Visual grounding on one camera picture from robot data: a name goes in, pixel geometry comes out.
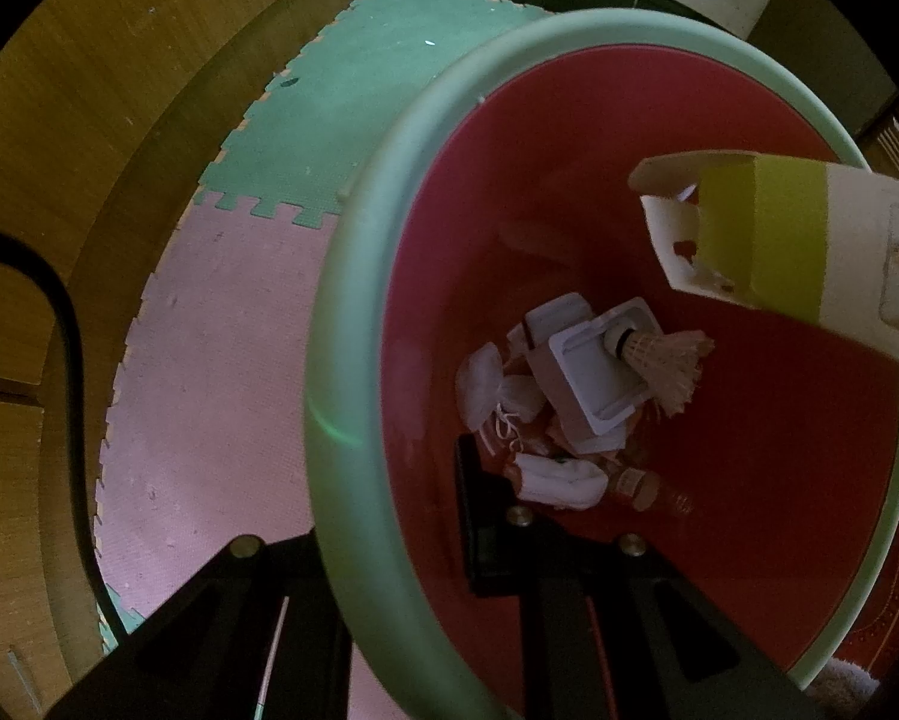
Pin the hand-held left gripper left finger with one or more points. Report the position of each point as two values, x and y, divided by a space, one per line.
209 615

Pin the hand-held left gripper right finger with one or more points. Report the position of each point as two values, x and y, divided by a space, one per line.
494 532

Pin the white sock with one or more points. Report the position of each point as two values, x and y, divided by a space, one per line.
562 484

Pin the white face mask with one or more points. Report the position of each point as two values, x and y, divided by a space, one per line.
494 390

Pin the small bottle with orange label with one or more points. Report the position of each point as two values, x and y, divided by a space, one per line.
636 487

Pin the white plastic tray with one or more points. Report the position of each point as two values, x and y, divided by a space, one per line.
558 322
591 382

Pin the white shuttlecock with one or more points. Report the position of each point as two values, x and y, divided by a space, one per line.
666 367

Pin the red bucket with green rim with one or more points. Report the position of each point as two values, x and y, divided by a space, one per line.
756 502

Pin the white box with lime band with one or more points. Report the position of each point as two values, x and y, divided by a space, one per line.
779 240

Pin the green foam floor mat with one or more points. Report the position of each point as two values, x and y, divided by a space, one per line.
389 75
123 619

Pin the pink foam floor mat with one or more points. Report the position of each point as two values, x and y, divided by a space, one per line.
217 390

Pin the person's fleece-clad leg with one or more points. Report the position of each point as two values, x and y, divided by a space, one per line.
843 690

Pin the dark wooden nightstand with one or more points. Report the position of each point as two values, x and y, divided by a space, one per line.
831 52

